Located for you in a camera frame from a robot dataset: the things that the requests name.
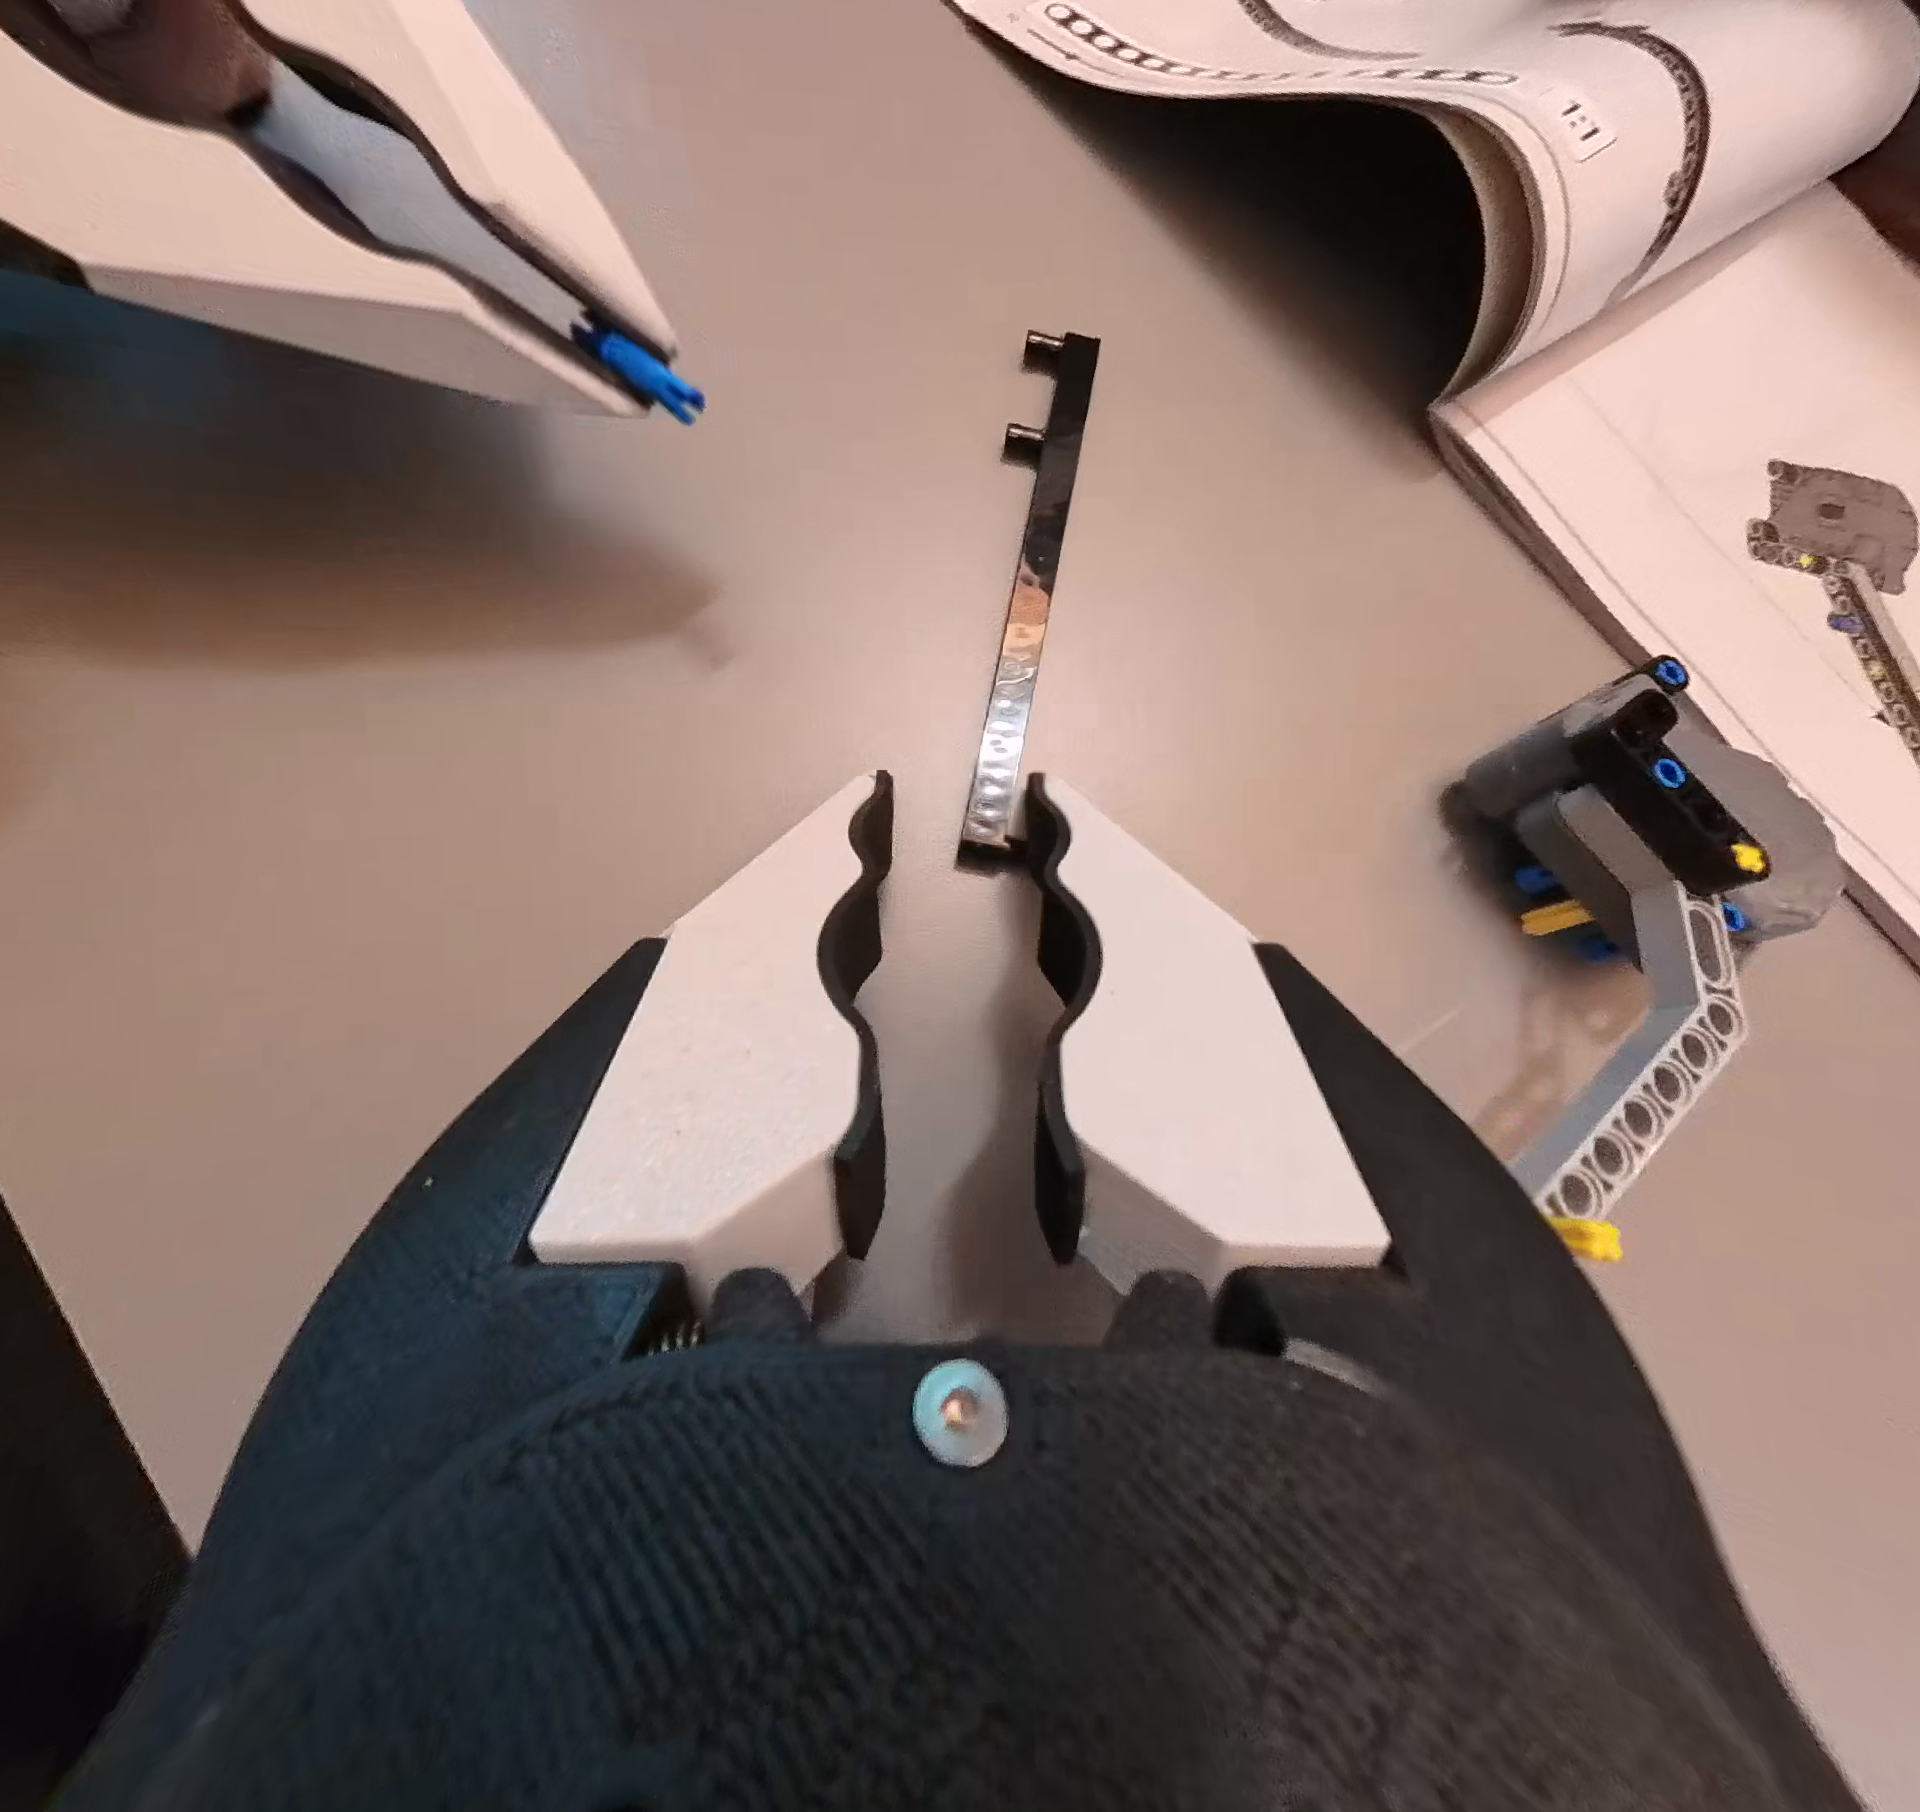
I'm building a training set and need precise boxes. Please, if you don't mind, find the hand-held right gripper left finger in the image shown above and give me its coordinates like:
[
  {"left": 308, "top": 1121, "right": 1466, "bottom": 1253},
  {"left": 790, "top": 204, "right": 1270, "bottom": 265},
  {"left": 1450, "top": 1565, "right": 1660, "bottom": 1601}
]
[{"left": 527, "top": 769, "right": 899, "bottom": 1341}]

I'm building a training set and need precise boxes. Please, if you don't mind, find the white instruction booklet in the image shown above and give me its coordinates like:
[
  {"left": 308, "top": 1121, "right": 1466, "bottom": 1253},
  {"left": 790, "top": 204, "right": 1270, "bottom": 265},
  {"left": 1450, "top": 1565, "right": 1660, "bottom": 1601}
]
[{"left": 936, "top": 0, "right": 1920, "bottom": 976}]

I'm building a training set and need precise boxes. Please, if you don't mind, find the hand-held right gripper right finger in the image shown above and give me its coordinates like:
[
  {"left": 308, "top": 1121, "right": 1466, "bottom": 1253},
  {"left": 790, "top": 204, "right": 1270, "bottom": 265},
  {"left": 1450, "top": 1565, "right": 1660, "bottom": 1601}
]
[{"left": 1023, "top": 769, "right": 1394, "bottom": 1341}]

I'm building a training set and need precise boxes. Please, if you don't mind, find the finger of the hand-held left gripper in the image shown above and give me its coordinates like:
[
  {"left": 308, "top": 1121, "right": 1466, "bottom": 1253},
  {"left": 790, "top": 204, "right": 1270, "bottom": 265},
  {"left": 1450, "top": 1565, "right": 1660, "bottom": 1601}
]
[
  {"left": 0, "top": 31, "right": 659, "bottom": 422},
  {"left": 149, "top": 0, "right": 680, "bottom": 370}
]

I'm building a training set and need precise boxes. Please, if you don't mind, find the long black toy beam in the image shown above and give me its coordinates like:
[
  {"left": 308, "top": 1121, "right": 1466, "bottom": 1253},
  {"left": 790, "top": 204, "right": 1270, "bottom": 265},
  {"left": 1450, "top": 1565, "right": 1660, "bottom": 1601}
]
[{"left": 957, "top": 331, "right": 1104, "bottom": 869}]

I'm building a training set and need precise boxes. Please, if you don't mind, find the person's black sweatshirt torso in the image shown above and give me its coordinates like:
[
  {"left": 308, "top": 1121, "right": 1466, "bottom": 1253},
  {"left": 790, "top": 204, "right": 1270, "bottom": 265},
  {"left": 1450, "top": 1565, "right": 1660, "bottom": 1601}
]
[{"left": 0, "top": 1196, "right": 196, "bottom": 1812}]

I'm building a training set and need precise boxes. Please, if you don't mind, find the grey toy brick assembly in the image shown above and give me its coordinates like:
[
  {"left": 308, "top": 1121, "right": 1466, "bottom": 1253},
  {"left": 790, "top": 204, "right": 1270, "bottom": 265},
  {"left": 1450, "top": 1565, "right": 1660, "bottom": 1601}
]
[{"left": 1442, "top": 658, "right": 1847, "bottom": 1263}]

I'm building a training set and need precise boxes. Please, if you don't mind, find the blue toy pin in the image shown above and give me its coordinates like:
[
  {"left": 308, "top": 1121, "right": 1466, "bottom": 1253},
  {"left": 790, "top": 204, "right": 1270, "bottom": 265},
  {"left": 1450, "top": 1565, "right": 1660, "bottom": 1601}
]
[{"left": 573, "top": 323, "right": 708, "bottom": 426}]

